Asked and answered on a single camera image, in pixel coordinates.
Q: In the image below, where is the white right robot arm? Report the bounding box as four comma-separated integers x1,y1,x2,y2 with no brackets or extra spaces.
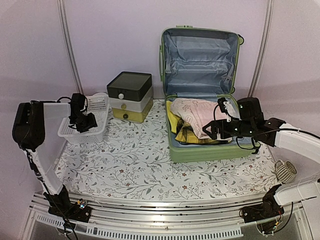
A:
202,97,320,223

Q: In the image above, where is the floral white tablecloth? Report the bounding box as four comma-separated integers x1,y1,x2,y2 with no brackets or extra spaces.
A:
55,100,278,202

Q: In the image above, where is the pink folded towel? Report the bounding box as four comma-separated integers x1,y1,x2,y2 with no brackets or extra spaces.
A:
170,97,220,139

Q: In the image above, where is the aluminium front rail frame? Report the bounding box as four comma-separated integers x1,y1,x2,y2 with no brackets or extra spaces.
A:
20,190,311,240

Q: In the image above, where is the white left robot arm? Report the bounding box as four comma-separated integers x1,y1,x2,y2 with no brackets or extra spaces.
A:
12,93,97,223

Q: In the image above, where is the yellow plaid garment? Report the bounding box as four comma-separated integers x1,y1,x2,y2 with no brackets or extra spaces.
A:
166,100,221,145

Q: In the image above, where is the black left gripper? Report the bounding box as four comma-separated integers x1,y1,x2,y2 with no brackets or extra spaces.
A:
70,112,98,133

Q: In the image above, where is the drawer cabinet with dark top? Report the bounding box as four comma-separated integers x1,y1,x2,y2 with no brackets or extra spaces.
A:
106,71,153,123

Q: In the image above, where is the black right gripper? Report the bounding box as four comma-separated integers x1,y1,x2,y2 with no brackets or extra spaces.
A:
203,118,255,140

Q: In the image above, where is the green hard-shell suitcase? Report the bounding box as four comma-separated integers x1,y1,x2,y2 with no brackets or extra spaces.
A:
159,26,253,163

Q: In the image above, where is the white plastic mesh basket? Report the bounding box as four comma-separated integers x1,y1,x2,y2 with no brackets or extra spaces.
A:
57,92,109,144

